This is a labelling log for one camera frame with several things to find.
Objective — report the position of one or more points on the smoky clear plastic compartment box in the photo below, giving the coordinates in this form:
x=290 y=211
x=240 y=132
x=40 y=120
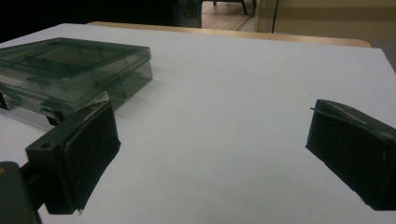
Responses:
x=71 y=71

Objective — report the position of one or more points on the beige wooden cabinet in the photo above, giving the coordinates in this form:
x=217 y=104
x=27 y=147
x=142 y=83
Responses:
x=336 y=15

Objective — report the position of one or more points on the dark cabinet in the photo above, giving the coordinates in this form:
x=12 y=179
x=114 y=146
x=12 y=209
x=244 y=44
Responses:
x=186 y=12

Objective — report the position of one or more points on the wooden table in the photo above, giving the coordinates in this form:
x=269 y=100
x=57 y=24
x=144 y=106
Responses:
x=280 y=36

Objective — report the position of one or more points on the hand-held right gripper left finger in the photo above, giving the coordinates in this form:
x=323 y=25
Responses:
x=87 y=155

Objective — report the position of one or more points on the white board sheet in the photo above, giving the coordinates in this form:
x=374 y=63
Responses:
x=218 y=109

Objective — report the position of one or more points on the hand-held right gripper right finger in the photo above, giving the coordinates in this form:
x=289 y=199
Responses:
x=351 y=149

